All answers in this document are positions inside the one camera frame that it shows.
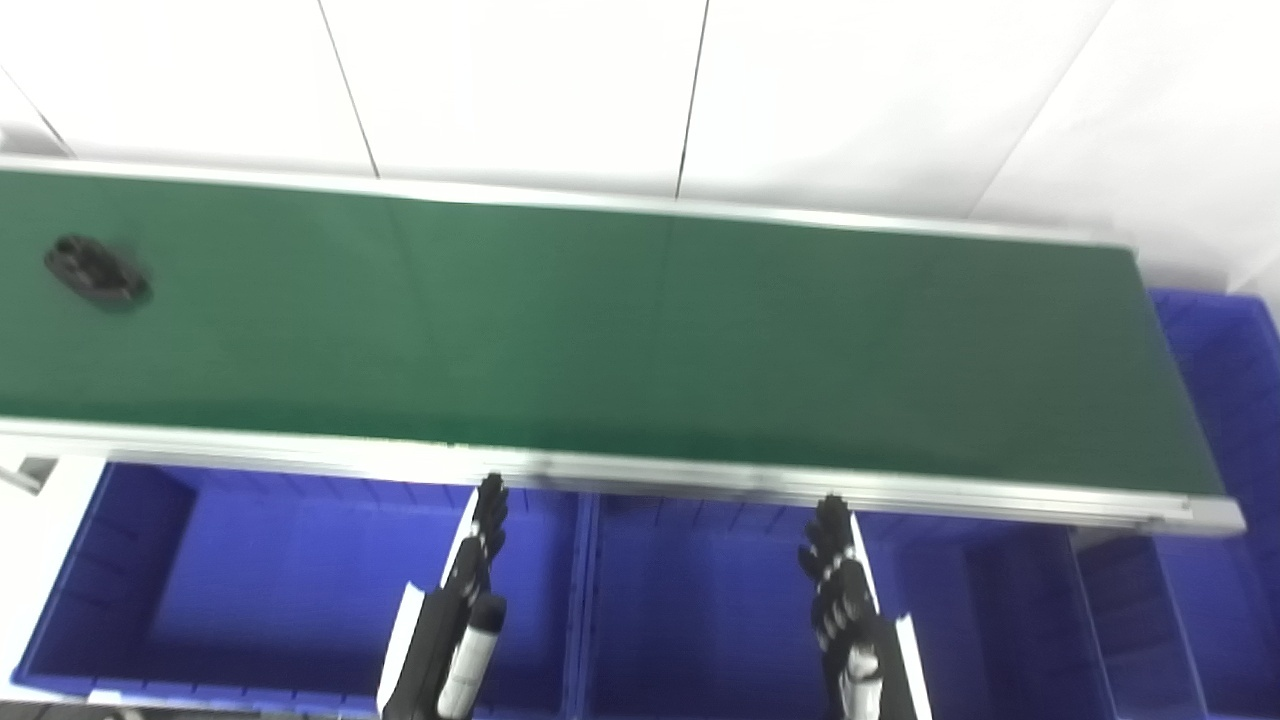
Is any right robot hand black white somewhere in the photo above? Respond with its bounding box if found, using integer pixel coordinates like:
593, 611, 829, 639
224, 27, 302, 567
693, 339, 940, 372
798, 494, 933, 720

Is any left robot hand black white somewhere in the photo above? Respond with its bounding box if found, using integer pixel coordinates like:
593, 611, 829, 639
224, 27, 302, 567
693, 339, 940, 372
378, 474, 511, 720

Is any black flange part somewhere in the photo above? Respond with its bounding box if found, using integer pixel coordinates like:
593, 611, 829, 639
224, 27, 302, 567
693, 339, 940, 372
43, 235, 153, 311

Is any blue plastic bin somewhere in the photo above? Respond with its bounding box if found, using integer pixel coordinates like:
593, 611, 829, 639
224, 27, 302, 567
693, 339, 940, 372
1075, 290, 1280, 720
10, 460, 593, 719
578, 490, 1116, 720

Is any green conveyor belt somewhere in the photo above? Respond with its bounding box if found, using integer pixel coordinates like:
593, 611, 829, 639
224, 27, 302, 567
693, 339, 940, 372
0, 155, 1246, 536
0, 170, 1226, 498

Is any grey conveyor support bracket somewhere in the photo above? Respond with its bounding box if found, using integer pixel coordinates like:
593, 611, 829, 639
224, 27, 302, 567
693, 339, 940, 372
0, 457, 57, 497

